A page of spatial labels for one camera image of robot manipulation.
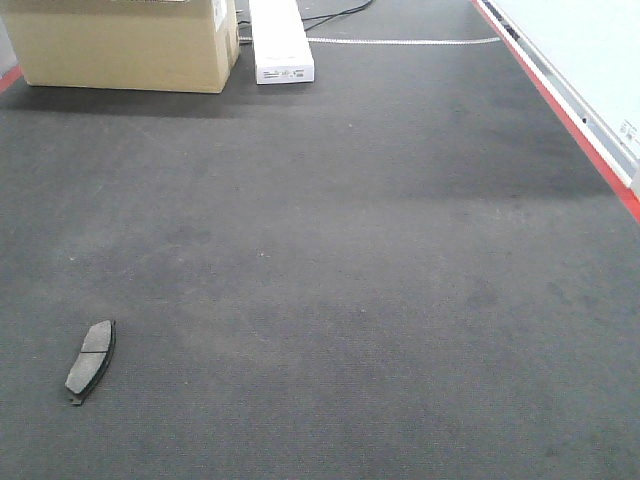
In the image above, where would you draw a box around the long white box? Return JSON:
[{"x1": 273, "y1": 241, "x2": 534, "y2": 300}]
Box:
[{"x1": 249, "y1": 0, "x2": 315, "y2": 85}]

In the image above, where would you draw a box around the grey brake pad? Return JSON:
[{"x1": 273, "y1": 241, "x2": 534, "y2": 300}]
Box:
[{"x1": 64, "y1": 320, "x2": 116, "y2": 406}]

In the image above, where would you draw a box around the black floor cable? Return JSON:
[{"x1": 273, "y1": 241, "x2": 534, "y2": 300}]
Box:
[{"x1": 299, "y1": 0, "x2": 376, "y2": 32}]

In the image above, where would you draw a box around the red white conveyor side rail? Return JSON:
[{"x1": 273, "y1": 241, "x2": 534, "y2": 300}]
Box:
[{"x1": 474, "y1": 1, "x2": 639, "y2": 218}]

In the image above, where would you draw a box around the cardboard box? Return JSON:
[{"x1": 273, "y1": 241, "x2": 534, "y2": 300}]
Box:
[{"x1": 1, "y1": 1, "x2": 239, "y2": 94}]

